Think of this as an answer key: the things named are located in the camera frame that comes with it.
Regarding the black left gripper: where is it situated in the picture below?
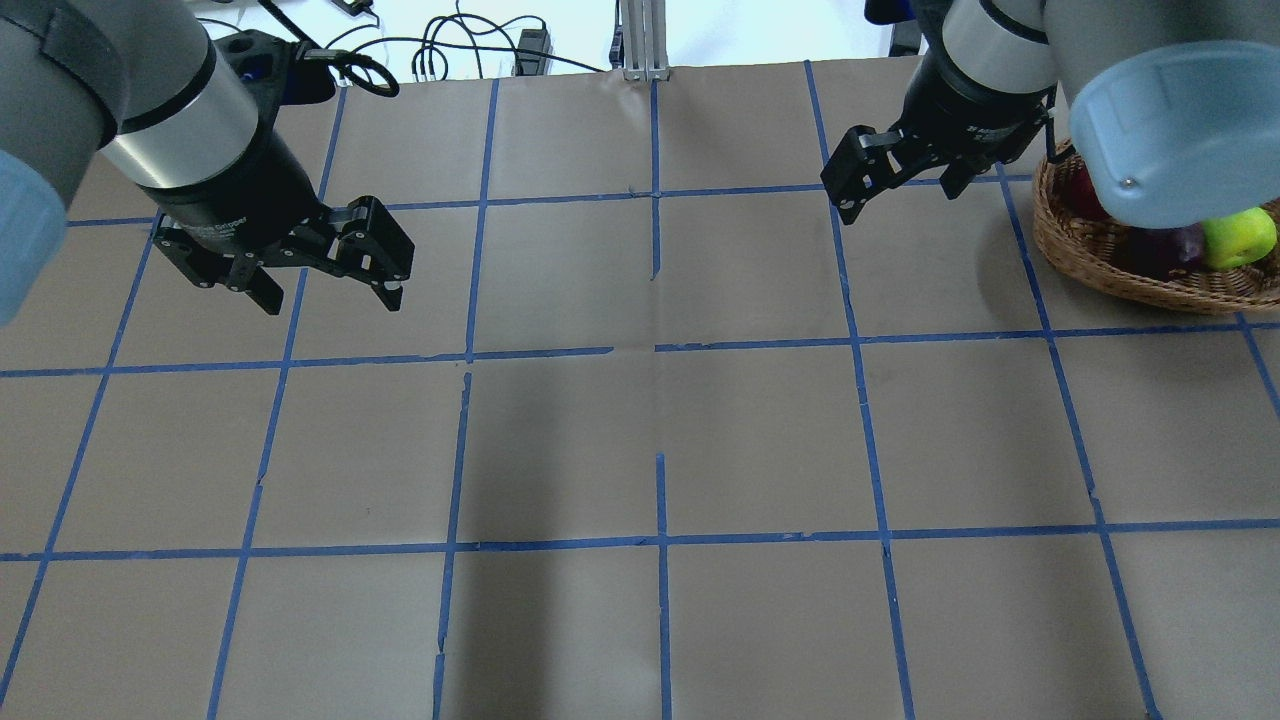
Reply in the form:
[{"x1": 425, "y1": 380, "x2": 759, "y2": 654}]
[{"x1": 141, "y1": 129, "x2": 416, "y2": 316}]

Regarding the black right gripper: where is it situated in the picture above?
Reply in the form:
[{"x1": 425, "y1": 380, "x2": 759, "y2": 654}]
[{"x1": 820, "y1": 46, "x2": 1056, "y2": 225}]

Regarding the red yellow apple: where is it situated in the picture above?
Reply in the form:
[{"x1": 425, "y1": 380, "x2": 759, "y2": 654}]
[{"x1": 1062, "y1": 163, "x2": 1112, "y2": 222}]

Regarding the dark red apple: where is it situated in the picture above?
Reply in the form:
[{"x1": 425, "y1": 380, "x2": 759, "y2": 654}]
[{"x1": 1117, "y1": 224, "x2": 1206, "y2": 281}]

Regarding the green apple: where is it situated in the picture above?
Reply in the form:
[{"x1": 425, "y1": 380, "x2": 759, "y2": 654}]
[{"x1": 1199, "y1": 208, "x2": 1277, "y2": 272}]

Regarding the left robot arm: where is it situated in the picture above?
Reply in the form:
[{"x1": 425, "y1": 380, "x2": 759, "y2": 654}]
[{"x1": 1, "y1": 1, "x2": 415, "y2": 322}]

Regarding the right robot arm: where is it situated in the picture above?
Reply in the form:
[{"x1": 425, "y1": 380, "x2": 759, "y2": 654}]
[{"x1": 820, "y1": 1, "x2": 1279, "y2": 228}]

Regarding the woven wicker basket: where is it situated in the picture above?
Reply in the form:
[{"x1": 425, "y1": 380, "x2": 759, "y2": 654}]
[{"x1": 1032, "y1": 156, "x2": 1279, "y2": 315}]

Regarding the aluminium frame post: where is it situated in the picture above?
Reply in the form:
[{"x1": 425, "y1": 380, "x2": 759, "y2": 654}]
[{"x1": 617, "y1": 0, "x2": 671, "y2": 82}]

